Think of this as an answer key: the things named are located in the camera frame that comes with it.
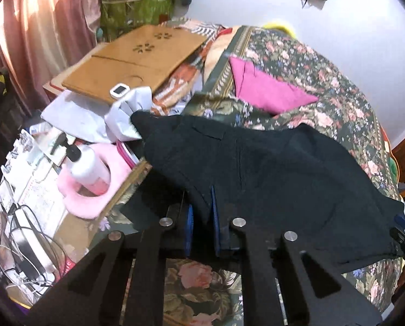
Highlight floral green bedspread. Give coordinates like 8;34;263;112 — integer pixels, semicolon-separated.
88;25;405;326

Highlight striped orange white blanket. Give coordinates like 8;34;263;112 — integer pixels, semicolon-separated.
151;18;226;115

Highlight small white digital clock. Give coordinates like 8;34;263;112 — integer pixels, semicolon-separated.
109;83;131;100

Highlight white pump lotion bottle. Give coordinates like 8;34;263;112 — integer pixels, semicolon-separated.
50;133;111;196

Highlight green fabric storage box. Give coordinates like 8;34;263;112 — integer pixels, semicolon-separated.
100;0;174;42

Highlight pink folded garment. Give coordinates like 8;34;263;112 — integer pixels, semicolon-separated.
229;56;318;115

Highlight yellow curved bed rail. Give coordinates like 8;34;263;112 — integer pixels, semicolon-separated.
263;23;296;38

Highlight bamboo lap desk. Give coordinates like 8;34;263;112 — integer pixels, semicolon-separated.
62;25;207;104

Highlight pink brown curtain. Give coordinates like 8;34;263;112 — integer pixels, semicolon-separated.
0;0;100;111

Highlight black pants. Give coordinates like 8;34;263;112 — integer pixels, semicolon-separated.
122;111;404;273

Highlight white crumpled cloth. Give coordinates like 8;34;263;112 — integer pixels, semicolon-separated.
41;86;152;143

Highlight pink plush ring cushion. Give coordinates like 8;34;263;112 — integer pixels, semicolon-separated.
57;143;135;219

